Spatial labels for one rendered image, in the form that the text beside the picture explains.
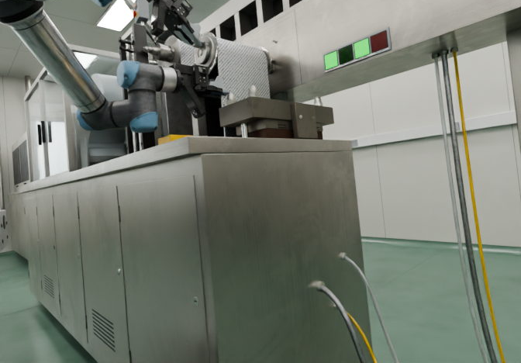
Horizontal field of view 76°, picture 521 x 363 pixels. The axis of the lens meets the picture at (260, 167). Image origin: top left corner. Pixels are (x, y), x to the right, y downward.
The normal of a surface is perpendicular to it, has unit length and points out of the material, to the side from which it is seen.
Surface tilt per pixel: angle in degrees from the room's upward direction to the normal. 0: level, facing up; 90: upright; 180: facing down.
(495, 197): 90
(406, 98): 90
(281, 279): 90
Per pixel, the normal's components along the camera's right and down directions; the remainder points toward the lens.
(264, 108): 0.68, -0.09
